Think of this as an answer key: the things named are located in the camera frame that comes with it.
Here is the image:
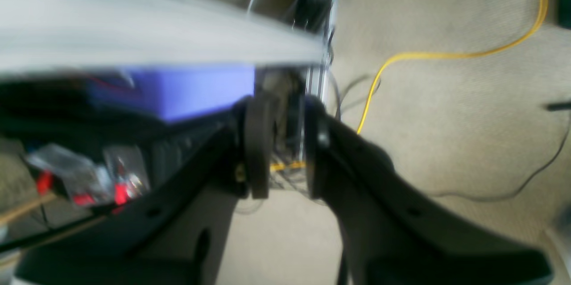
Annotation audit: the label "blue box under table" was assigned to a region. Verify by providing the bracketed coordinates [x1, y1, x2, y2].
[87, 64, 255, 123]

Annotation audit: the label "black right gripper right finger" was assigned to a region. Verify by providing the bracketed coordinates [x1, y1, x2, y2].
[304, 96, 554, 285]

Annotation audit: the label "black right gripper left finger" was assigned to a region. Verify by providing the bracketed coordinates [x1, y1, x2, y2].
[13, 94, 277, 285]

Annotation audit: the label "yellow cable on floor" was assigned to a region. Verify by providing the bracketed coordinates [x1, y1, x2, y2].
[268, 0, 571, 172]

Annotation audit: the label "clear bag red parts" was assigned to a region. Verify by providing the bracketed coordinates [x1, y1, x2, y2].
[26, 144, 151, 207]

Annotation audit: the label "aluminium frame post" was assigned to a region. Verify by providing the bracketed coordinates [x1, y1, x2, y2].
[293, 0, 337, 103]

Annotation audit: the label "black cable on floor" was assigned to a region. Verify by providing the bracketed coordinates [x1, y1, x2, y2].
[428, 102, 571, 203]

